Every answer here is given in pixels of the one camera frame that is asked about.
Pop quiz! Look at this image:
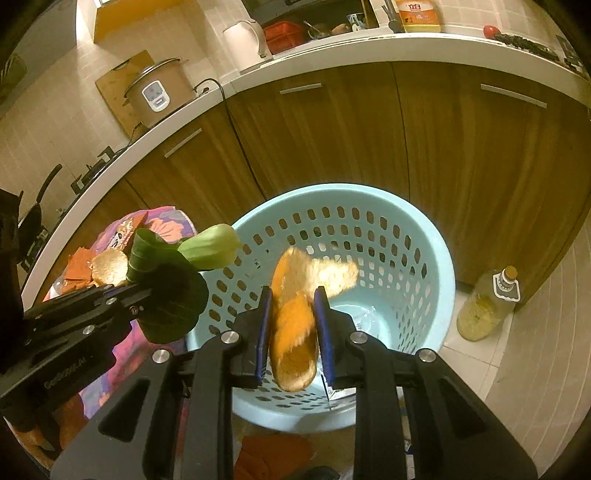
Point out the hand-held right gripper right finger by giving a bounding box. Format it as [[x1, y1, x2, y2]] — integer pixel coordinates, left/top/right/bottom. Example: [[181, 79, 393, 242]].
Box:
[[314, 286, 539, 480]]

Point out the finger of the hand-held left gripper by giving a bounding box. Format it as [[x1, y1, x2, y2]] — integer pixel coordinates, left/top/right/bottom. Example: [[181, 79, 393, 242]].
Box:
[[22, 282, 153, 324], [28, 295, 155, 356]]

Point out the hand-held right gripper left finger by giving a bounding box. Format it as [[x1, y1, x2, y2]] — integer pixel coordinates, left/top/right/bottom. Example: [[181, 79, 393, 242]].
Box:
[[51, 286, 273, 480]]

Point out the green bok choy leaf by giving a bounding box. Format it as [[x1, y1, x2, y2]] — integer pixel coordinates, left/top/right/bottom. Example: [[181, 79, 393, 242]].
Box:
[[126, 224, 243, 344]]

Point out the light blue plastic basket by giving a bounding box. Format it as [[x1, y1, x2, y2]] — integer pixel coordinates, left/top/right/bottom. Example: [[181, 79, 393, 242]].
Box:
[[185, 185, 457, 433]]

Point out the orange snack packet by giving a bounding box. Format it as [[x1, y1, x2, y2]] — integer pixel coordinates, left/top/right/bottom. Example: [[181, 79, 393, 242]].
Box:
[[60, 247, 100, 294]]

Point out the brown printed snack wrapper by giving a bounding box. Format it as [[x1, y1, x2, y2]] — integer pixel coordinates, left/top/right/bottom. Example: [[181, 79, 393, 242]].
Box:
[[104, 212, 148, 254]]

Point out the black wok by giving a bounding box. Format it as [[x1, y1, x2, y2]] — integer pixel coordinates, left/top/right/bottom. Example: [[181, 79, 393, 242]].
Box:
[[16, 164, 63, 273]]

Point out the floral cloth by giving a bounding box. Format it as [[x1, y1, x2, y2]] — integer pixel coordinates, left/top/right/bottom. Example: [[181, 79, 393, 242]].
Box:
[[9, 207, 232, 467]]

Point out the black gas stove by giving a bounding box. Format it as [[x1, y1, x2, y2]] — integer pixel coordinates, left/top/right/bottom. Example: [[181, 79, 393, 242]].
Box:
[[69, 145, 125, 195]]

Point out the cooking oil bottle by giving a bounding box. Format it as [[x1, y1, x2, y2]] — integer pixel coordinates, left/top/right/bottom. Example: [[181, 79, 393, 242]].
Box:
[[456, 265, 522, 342]]

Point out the beige rice cooker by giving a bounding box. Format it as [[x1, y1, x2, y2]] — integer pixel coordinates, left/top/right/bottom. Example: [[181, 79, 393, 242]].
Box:
[[124, 56, 198, 128]]

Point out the wooden cutting board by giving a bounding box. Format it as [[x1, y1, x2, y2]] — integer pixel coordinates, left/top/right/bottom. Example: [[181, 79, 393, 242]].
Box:
[[95, 50, 155, 139]]

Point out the ventilation grille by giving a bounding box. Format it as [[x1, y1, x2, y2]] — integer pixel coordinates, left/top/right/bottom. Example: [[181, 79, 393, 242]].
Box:
[[0, 53, 27, 104]]

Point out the white electric kettle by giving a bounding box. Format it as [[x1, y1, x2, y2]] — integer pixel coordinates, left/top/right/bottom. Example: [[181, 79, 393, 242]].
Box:
[[222, 19, 274, 70]]

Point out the red plastic basket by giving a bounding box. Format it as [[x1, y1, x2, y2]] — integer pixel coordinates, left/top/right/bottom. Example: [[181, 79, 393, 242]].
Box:
[[264, 21, 308, 52]]

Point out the yellow detergent bottle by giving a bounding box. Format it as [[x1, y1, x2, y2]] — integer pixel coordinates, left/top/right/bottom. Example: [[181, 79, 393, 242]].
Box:
[[394, 0, 444, 33]]

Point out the dark cloth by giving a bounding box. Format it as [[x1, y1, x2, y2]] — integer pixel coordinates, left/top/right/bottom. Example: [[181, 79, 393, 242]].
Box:
[[496, 32, 555, 58]]

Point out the black power cable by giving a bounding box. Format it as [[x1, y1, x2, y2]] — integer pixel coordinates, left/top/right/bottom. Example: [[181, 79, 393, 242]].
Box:
[[193, 78, 278, 195]]

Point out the white wall cabinet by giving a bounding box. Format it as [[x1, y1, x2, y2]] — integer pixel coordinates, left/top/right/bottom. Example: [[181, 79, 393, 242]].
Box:
[[92, 0, 153, 44]]

